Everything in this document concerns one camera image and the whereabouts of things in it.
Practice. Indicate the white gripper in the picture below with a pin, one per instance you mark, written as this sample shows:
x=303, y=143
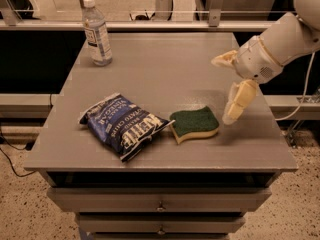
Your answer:
x=254, y=61

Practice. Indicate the green and yellow sponge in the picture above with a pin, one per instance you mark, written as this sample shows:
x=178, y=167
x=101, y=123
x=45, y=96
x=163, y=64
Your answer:
x=193, y=124

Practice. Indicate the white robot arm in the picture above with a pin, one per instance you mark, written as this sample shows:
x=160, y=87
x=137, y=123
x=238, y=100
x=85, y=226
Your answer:
x=295, y=34

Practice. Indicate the blue potato chip bag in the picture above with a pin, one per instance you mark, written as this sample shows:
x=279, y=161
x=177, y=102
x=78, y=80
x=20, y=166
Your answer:
x=122, y=125

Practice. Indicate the grey drawer cabinet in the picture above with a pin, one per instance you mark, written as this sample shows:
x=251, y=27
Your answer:
x=162, y=73

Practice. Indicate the clear plastic water bottle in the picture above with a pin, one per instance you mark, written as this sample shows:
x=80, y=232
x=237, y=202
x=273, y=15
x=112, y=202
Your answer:
x=96, y=34

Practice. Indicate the lower grey drawer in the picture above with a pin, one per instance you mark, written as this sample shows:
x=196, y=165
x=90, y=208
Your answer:
x=159, y=224

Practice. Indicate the metal railing frame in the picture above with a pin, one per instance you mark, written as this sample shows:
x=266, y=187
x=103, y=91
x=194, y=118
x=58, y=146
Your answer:
x=142, y=15

